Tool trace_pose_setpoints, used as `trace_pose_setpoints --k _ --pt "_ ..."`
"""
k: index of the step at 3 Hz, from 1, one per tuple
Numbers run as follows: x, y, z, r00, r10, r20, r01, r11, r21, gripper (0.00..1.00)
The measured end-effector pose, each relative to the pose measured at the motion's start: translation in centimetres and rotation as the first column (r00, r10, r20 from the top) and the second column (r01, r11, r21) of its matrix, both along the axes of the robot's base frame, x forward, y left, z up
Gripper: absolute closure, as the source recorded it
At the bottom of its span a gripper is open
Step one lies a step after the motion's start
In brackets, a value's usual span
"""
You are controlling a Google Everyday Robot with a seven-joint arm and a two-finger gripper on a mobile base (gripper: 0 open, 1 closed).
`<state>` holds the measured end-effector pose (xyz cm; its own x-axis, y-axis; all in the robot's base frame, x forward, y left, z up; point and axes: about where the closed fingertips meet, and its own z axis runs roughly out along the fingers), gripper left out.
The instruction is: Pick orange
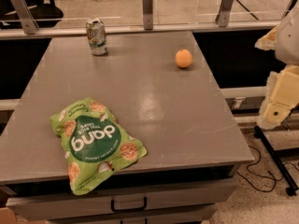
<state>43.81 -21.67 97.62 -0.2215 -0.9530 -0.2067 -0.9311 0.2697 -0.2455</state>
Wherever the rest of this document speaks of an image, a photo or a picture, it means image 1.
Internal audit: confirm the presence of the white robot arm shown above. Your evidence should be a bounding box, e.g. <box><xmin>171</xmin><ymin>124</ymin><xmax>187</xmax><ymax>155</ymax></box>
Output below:
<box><xmin>255</xmin><ymin>7</ymin><xmax>299</xmax><ymax>130</ymax></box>

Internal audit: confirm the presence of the black stand leg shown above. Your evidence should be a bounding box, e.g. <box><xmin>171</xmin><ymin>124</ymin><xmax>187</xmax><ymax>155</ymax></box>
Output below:
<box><xmin>254</xmin><ymin>126</ymin><xmax>299</xmax><ymax>196</ymax></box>

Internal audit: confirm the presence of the orange fruit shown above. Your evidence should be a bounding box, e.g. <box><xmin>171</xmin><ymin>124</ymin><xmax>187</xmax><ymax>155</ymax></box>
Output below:
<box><xmin>175</xmin><ymin>49</ymin><xmax>192</xmax><ymax>68</ymax></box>

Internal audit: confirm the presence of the green soda can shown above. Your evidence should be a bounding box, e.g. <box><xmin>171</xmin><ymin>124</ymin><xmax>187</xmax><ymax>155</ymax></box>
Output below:
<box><xmin>86</xmin><ymin>18</ymin><xmax>107</xmax><ymax>56</ymax></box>

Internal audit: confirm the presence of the green rice chips bag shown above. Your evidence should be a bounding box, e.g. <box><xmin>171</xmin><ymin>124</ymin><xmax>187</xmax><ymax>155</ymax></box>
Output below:
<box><xmin>50</xmin><ymin>98</ymin><xmax>147</xmax><ymax>195</ymax></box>

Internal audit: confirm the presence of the metal railing bar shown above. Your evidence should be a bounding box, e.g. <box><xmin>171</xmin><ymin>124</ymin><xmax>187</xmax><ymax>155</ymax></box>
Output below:
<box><xmin>0</xmin><ymin>21</ymin><xmax>280</xmax><ymax>40</ymax></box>

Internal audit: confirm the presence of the black floor cable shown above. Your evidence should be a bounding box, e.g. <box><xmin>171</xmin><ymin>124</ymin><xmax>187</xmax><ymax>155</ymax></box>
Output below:
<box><xmin>236</xmin><ymin>145</ymin><xmax>299</xmax><ymax>193</ymax></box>

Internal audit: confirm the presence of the right metal railing bracket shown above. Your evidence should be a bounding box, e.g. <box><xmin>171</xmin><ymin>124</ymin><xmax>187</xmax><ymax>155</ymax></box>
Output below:
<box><xmin>216</xmin><ymin>0</ymin><xmax>234</xmax><ymax>27</ymax></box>

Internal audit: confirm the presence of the metal railing bracket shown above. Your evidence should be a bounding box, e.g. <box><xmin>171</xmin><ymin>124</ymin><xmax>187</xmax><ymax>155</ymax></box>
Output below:
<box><xmin>10</xmin><ymin>0</ymin><xmax>38</xmax><ymax>35</ymax></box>
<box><xmin>142</xmin><ymin>0</ymin><xmax>153</xmax><ymax>30</ymax></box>
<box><xmin>216</xmin><ymin>0</ymin><xmax>234</xmax><ymax>27</ymax></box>

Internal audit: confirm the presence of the grey drawer with black handle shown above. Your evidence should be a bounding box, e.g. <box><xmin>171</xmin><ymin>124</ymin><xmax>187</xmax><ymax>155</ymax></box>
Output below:
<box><xmin>7</xmin><ymin>177</ymin><xmax>238</xmax><ymax>221</ymax></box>

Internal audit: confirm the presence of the middle metal railing bracket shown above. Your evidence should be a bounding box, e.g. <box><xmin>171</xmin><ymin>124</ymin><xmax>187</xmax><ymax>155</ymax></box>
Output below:
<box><xmin>142</xmin><ymin>0</ymin><xmax>153</xmax><ymax>30</ymax></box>

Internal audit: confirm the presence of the left metal railing bracket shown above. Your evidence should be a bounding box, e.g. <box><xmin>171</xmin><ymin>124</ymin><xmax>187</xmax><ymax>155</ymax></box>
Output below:
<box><xmin>10</xmin><ymin>0</ymin><xmax>38</xmax><ymax>35</ymax></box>

